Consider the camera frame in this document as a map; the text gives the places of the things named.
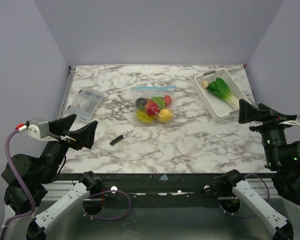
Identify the white plastic basket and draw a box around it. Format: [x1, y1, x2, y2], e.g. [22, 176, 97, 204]
[194, 68, 251, 122]

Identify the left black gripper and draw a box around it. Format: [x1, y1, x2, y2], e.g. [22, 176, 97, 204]
[40, 114, 98, 183]

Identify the clear plastic screw box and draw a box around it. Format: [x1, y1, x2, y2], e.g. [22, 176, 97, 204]
[66, 87, 105, 123]

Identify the black comb strip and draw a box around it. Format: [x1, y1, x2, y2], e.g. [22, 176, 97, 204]
[109, 134, 124, 146]

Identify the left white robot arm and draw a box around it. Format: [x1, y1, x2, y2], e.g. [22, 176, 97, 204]
[0, 114, 103, 240]

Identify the aluminium frame rail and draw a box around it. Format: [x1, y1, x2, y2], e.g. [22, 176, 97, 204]
[27, 66, 77, 201]

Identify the green white leek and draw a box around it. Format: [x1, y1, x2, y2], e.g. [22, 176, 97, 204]
[207, 77, 240, 110]

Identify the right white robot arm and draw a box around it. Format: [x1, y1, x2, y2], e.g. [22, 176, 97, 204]
[220, 99, 300, 240]

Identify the dark avocado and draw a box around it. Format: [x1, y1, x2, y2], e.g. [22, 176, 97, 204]
[135, 97, 148, 108]

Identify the clear zip top bag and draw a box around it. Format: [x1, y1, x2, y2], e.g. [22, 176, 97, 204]
[131, 85, 176, 125]

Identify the green lime fruit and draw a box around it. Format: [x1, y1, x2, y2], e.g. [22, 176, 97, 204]
[151, 96, 166, 109]

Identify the yellow star fruit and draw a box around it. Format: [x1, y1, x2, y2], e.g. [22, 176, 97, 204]
[135, 110, 154, 124]

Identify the yellow pear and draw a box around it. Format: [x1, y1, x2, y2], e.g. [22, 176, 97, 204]
[157, 108, 173, 123]

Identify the red strawberry toy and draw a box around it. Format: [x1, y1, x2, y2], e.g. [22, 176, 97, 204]
[163, 95, 172, 107]

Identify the small garlic bulb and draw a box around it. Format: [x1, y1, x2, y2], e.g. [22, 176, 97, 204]
[202, 80, 210, 89]

